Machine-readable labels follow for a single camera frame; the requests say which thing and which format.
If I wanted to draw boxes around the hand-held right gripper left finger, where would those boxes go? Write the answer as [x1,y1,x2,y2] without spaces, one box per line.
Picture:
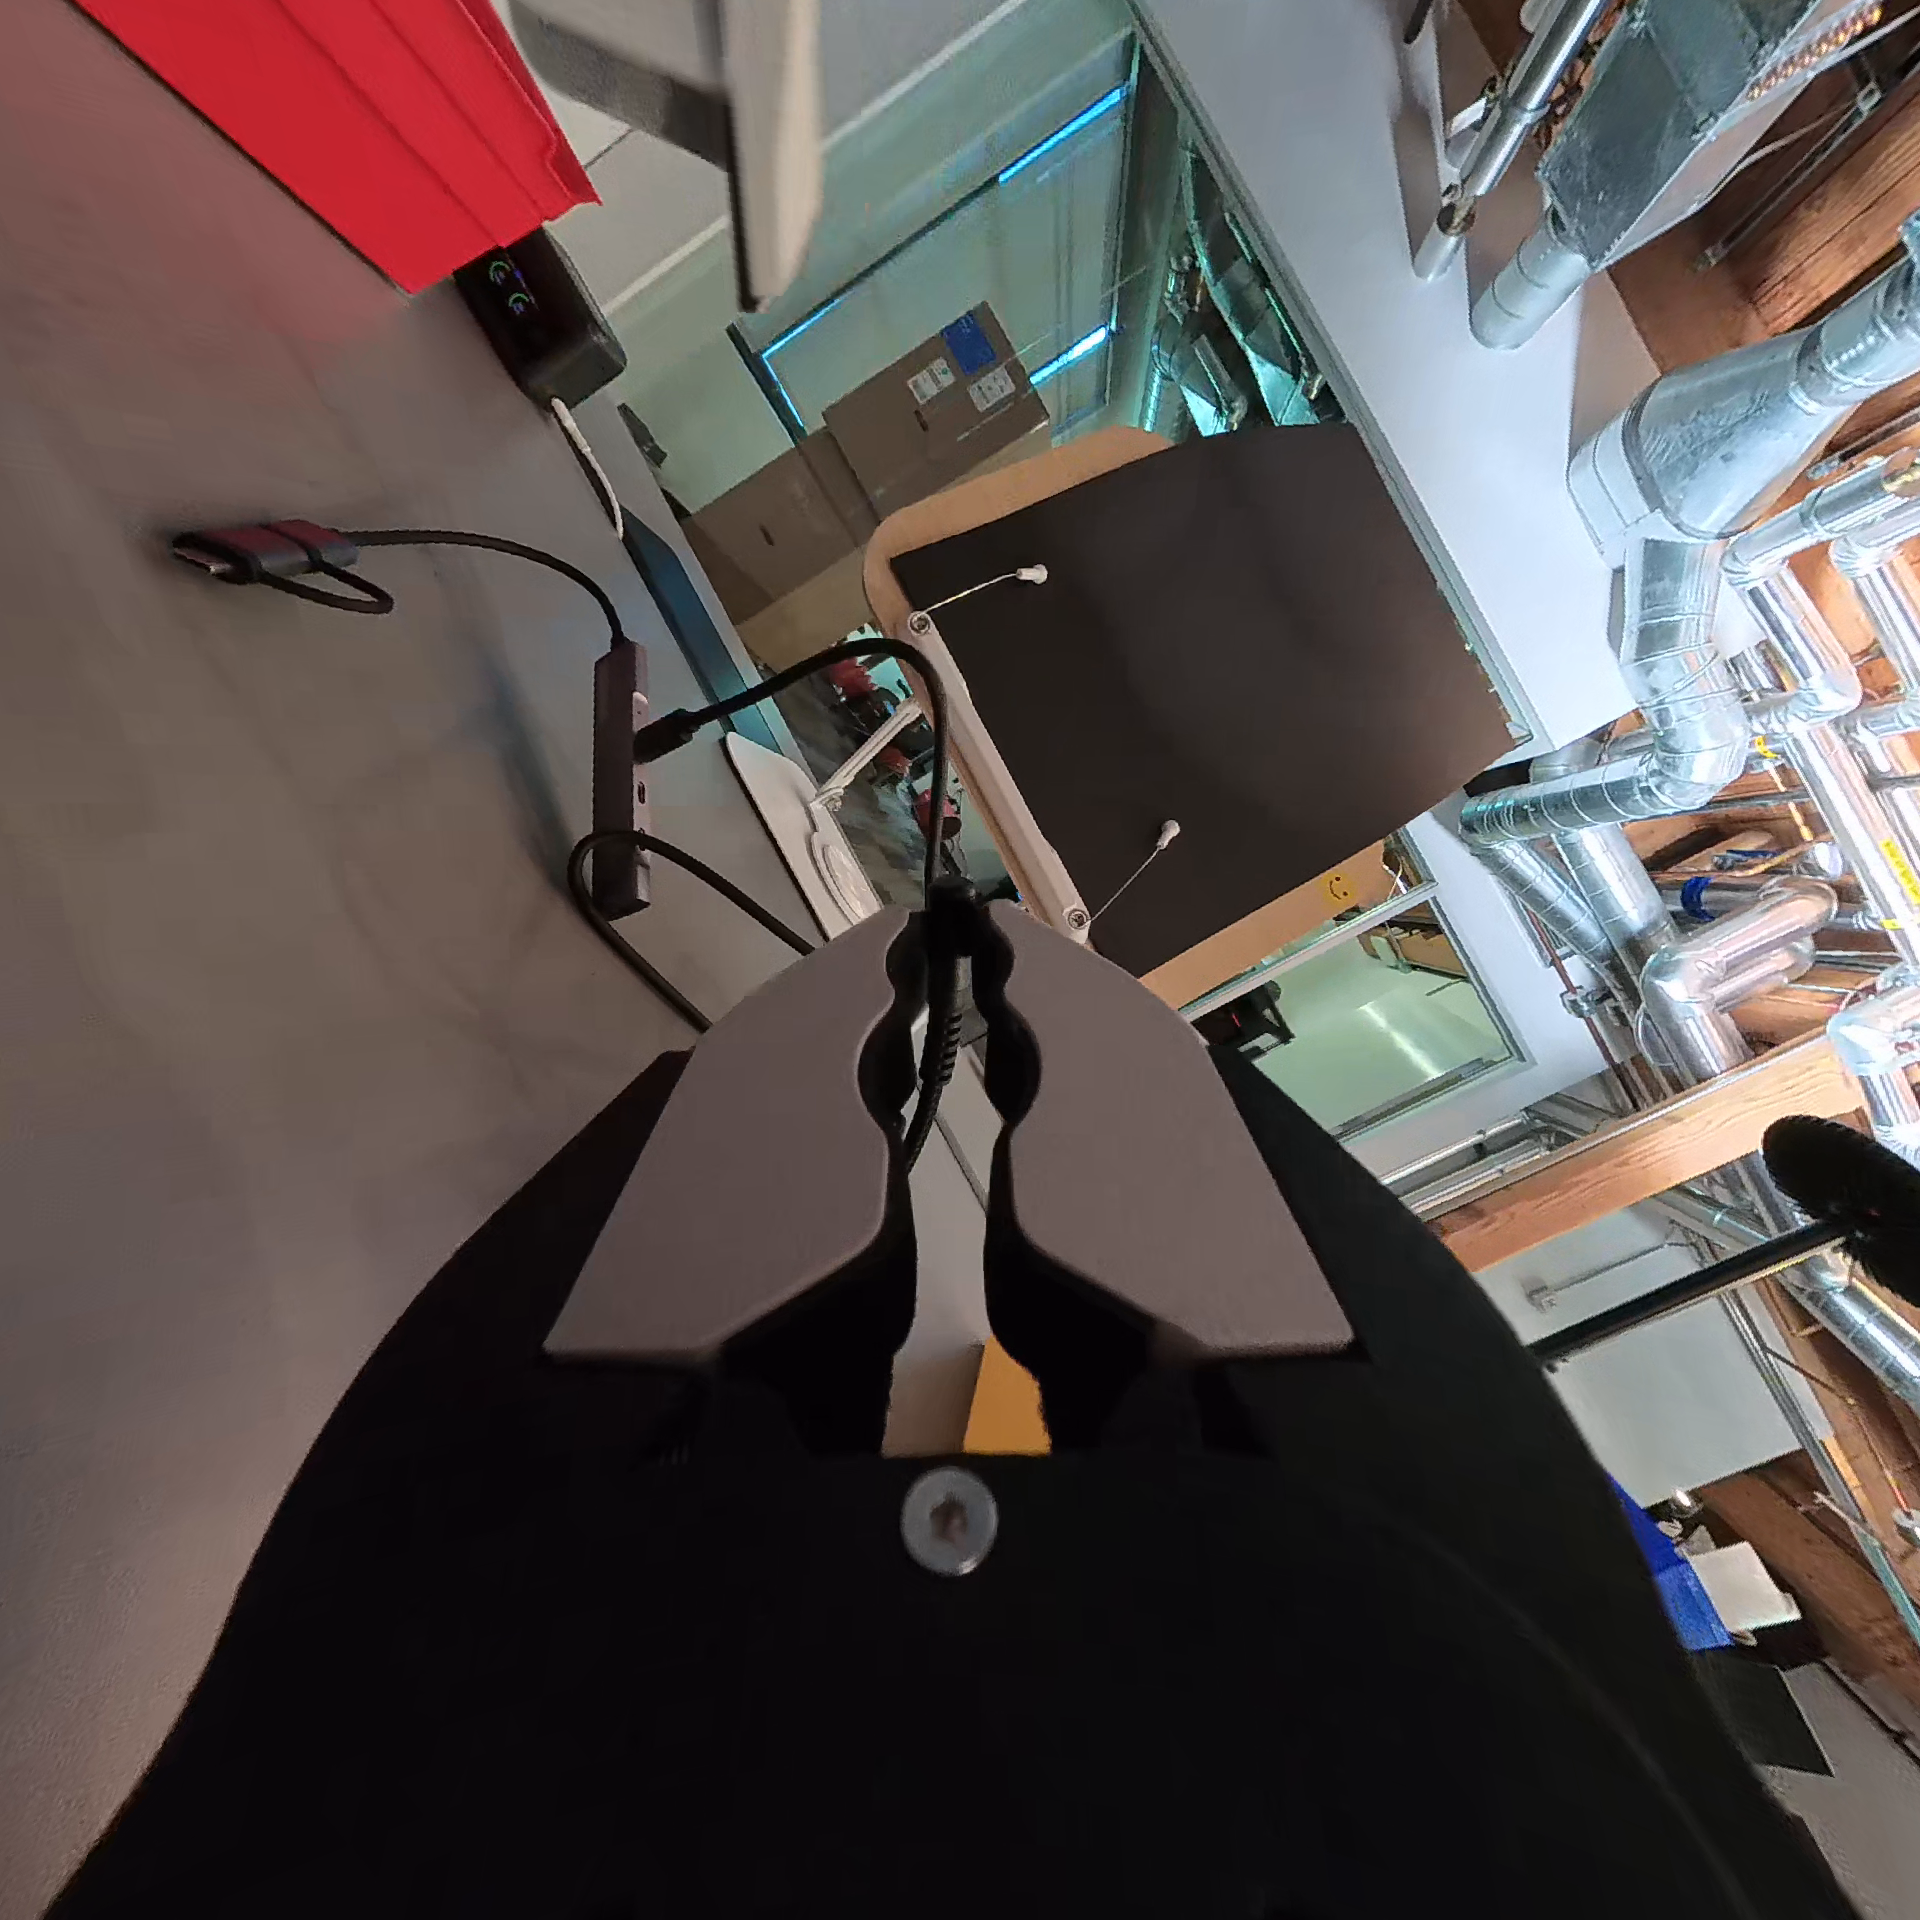
[539,904,920,1363]

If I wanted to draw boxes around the thin black hub cable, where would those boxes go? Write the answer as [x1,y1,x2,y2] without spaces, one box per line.
[171,516,632,662]

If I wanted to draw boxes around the cardboard box with blue label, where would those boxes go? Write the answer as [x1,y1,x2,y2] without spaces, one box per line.
[821,300,1052,483]

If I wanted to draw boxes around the wooden board with black panel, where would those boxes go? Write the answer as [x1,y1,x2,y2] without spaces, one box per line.
[864,422,1534,1010]

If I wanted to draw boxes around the black fuzzy microphone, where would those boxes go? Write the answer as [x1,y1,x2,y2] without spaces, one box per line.
[1764,1113,1920,1293]

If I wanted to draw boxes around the blue plastic bin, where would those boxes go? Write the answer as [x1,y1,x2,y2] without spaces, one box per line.
[1604,1468,1750,1653]

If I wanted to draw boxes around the silver ventilation ducts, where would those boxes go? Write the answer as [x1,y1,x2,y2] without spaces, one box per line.
[1410,0,1920,1338]

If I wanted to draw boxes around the plain brown cardboard box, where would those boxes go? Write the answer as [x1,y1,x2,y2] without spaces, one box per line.
[681,435,889,666]

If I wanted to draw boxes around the grey usb hub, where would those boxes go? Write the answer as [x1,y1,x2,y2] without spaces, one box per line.
[588,637,658,919]

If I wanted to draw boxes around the black usb-c cable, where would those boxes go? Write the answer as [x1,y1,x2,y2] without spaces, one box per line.
[566,640,995,1180]

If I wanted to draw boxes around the red plastic bin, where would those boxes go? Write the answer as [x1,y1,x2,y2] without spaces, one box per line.
[68,0,601,295]

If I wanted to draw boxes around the black boom pole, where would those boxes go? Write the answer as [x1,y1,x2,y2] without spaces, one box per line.
[1531,1214,1852,1357]

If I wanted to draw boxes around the dark phone on table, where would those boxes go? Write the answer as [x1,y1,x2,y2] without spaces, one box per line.
[617,501,795,751]

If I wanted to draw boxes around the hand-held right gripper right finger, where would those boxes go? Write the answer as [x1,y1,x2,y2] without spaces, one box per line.
[989,899,1356,1360]

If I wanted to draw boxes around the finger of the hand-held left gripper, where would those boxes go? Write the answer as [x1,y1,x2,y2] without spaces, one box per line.
[716,0,830,312]

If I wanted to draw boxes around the black charger cube with display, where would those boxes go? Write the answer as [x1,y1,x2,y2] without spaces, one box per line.
[455,232,629,403]

